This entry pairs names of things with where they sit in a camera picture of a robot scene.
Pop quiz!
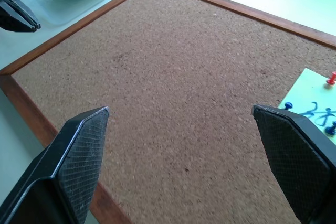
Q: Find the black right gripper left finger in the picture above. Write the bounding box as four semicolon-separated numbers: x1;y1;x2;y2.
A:
0;106;110;224

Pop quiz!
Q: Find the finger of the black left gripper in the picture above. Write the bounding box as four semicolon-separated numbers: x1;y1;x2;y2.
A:
0;0;37;33
0;0;41;30

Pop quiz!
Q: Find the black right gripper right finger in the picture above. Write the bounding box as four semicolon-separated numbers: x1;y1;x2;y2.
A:
251;104;336;224

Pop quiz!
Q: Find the cork board with wooden frame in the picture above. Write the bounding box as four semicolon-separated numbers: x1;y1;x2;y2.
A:
0;0;336;224

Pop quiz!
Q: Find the red push pin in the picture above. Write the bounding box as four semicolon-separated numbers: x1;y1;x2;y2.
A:
325;71;336;88

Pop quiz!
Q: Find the green note with blue writing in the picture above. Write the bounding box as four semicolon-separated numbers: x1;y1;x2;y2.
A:
278;68;336;141

